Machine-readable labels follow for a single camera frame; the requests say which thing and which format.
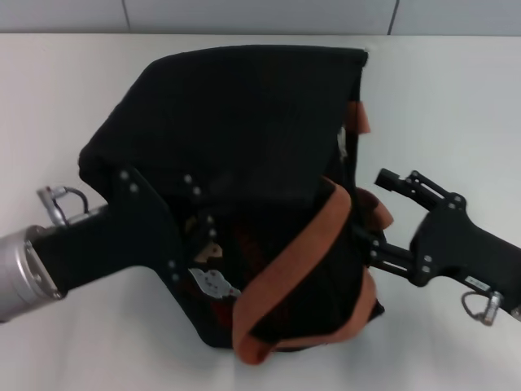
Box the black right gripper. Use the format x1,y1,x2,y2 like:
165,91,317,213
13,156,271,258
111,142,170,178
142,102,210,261
357,169,521,315

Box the silver wrist cable connector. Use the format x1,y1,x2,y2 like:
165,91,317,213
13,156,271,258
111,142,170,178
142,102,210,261
461,279,506,327
36,186,91,227

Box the silver left wrist cable connector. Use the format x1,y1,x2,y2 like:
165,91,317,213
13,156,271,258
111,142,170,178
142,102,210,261
36,186,91,227

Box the black food bag orange straps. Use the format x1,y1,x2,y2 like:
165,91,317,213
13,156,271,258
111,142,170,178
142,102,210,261
77,43,395,366

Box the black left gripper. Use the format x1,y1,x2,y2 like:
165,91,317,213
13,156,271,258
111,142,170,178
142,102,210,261
30,166,224,298

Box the silver right wrist cable connector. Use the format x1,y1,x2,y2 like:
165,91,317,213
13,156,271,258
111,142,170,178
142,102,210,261
461,279,506,327

